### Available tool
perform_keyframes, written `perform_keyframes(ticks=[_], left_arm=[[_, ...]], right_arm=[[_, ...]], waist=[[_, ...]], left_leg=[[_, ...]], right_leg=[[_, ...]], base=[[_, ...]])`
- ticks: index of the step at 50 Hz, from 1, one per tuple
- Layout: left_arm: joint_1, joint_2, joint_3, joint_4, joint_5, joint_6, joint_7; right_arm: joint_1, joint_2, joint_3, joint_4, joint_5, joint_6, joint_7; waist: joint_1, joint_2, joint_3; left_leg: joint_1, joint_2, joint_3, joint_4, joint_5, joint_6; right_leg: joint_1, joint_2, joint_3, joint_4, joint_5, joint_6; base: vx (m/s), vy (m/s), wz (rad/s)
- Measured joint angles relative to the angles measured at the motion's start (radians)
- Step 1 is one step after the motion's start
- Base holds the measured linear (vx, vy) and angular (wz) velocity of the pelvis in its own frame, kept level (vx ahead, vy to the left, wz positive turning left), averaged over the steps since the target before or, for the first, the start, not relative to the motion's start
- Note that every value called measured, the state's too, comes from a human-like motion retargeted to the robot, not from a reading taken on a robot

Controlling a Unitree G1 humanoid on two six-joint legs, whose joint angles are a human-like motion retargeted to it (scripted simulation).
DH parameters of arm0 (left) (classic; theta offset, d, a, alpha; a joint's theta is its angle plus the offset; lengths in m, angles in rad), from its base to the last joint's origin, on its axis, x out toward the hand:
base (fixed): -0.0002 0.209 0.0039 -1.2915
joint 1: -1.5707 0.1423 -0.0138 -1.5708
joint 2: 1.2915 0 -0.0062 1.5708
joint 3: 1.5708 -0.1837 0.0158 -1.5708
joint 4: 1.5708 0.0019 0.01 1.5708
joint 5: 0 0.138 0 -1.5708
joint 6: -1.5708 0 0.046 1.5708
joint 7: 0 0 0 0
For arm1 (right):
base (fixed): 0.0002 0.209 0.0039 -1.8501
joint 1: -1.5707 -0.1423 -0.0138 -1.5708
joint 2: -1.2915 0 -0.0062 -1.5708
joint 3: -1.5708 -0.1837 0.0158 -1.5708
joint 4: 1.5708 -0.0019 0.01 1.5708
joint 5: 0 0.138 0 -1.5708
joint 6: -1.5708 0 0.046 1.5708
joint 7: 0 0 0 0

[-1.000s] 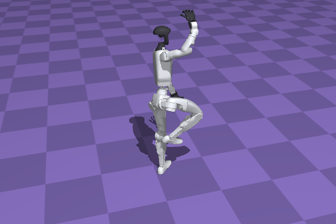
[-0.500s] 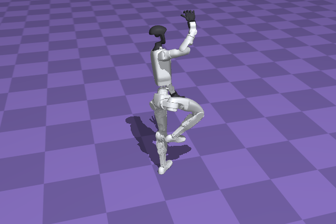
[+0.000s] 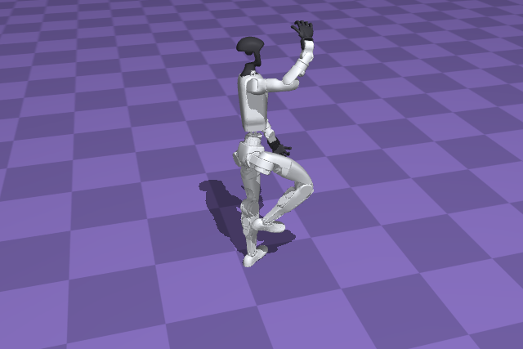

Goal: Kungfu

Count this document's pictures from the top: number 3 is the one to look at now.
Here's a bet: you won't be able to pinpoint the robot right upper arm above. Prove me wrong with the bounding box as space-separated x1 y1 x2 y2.
246 78 299 95

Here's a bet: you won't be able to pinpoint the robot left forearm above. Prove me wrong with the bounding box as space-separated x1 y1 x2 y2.
262 119 277 143

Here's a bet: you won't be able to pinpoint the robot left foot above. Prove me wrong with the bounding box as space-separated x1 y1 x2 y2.
243 245 268 267

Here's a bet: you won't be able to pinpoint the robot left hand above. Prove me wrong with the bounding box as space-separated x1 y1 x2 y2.
267 137 292 157

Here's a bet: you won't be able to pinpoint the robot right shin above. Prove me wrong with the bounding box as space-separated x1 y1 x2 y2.
262 183 314 226

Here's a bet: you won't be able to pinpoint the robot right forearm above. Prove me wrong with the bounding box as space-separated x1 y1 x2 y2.
282 40 314 85

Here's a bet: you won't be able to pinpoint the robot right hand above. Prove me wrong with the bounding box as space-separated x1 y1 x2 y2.
291 20 313 50

